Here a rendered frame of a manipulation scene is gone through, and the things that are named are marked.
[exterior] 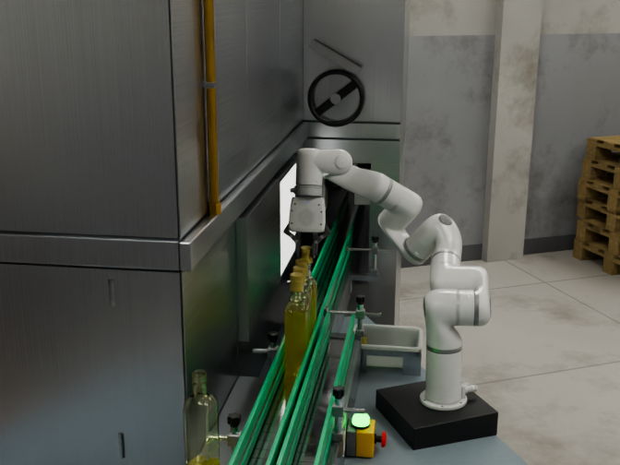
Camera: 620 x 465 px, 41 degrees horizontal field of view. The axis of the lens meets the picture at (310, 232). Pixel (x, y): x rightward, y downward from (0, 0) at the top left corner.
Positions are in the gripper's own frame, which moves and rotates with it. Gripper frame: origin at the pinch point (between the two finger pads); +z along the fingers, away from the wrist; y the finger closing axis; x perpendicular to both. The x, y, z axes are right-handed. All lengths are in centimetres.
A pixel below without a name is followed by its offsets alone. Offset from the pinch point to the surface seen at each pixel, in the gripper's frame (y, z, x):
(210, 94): -14, -35, -58
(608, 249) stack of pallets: 164, 6, 367
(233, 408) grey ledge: -13, 38, -30
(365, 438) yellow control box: 20, 45, -26
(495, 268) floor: 88, 22, 370
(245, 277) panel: -12.9, 6.7, -20.1
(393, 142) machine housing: 21, -39, 86
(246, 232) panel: -12.5, -4.9, -23.2
